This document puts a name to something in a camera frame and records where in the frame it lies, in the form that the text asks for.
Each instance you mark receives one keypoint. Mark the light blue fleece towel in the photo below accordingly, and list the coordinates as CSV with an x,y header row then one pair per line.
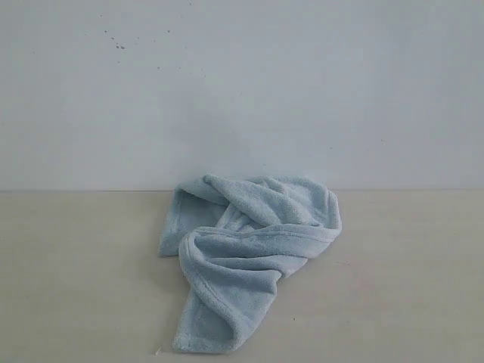
x,y
235,239

